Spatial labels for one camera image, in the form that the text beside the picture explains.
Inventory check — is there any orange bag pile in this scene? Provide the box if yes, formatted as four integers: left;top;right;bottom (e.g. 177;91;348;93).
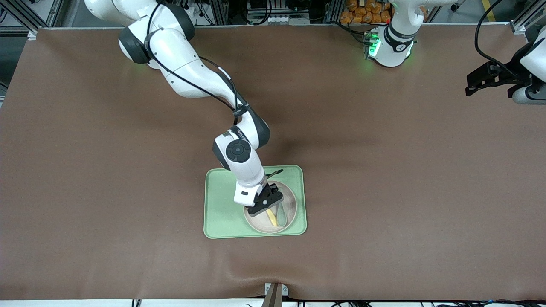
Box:
340;0;392;24

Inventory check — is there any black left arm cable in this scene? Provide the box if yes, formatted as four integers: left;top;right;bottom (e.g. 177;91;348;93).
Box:
475;0;520;74

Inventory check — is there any brown table cover mat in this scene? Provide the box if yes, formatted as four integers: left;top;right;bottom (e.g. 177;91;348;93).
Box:
0;23;546;301

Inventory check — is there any light green rectangular tray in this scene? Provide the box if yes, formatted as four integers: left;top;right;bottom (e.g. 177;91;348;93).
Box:
203;165;308;239

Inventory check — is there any aluminium extrusion frame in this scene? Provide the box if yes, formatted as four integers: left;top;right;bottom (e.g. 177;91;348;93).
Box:
0;0;64;40
510;0;546;35

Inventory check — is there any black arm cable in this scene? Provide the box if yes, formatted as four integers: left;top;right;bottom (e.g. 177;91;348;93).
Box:
145;2;284;180
475;0;520;74

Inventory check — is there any beige round plate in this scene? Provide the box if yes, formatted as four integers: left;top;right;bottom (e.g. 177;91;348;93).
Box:
243;180;298;234

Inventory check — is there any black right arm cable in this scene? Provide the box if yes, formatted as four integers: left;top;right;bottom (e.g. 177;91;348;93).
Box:
145;2;284;180

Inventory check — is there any metal table edge bracket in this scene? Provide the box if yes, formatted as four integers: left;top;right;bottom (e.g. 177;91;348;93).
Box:
261;282;289;307

